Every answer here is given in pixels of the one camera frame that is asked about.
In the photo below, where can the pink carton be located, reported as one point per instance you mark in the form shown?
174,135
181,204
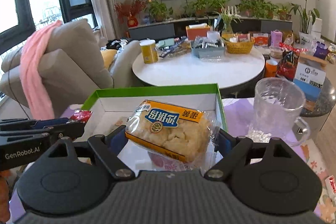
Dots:
276,39

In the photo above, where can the yellow canister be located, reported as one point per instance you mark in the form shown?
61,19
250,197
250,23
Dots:
149,52

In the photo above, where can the orange and white box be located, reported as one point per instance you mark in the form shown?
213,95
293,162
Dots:
261,40

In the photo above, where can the green-edged cardboard box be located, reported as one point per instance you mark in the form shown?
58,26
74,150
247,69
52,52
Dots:
113,100

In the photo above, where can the mint green case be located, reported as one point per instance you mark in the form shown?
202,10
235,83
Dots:
165,43

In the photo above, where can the tall leafy plant white pot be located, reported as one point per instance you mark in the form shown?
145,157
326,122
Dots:
305,16

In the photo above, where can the purple gift bag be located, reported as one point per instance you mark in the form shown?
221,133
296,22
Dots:
321,50

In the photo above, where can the yellow cushion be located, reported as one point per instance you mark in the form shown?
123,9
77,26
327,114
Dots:
109,57

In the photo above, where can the grey armchair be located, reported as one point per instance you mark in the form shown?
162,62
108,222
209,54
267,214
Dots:
68,66

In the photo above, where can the clear glass mug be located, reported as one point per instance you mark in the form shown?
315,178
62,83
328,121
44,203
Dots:
275,108

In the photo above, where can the purple floral tablecloth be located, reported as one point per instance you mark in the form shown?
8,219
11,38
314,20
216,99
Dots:
236,113

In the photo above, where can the red and white packet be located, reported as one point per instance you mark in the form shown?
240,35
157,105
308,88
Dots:
331,184

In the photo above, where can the orange tissue box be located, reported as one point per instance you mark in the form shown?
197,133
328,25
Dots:
197,33

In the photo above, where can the orange canister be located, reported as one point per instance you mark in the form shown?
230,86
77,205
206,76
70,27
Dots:
271,69

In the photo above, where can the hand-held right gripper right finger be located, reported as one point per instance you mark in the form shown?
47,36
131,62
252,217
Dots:
223,140

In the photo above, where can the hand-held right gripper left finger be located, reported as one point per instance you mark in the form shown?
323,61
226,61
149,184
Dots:
119,138

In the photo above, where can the small potted green plant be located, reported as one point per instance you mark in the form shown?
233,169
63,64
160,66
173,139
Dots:
284,12

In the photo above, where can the grey television console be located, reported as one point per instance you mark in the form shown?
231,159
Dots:
152,29

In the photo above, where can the stacked clear plastic cups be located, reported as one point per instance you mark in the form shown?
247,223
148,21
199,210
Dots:
276,53

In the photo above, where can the red flower arrangement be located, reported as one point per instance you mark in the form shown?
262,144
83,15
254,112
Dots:
131,8

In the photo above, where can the grey plastic basket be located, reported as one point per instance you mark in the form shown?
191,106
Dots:
208,52

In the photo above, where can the red and black snack bag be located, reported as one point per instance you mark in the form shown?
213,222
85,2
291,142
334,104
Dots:
287,64

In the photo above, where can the black clothes pile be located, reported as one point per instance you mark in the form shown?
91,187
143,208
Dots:
113,44

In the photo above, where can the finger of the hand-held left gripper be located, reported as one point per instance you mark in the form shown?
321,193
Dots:
50,123
68,130

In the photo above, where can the cardboard box blue white label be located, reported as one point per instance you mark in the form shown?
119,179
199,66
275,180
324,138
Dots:
309,74

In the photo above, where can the glass vase with grass plant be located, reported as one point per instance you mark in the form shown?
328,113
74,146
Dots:
227,22

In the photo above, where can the white air purifier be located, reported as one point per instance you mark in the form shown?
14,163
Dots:
317,28

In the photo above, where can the yellow wicker basket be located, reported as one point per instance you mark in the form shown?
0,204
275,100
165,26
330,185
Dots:
239,47

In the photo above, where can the white plastic jar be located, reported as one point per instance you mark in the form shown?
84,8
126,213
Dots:
213,35

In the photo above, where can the pink blanket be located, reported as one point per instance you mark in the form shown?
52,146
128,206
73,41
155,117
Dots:
32,69

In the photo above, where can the white picket fence ornament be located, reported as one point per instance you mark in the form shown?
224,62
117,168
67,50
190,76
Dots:
233,10

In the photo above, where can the dark round side table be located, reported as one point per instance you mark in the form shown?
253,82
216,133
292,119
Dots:
326,98

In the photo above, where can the dark blue flat packets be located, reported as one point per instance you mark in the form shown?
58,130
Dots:
176,49

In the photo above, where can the small red snack packet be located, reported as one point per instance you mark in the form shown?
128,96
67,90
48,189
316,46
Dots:
82,115

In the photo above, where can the round white table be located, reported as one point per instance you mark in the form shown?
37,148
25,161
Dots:
183,71

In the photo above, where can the yellow cake packet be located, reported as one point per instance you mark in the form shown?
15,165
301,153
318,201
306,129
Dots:
170,132

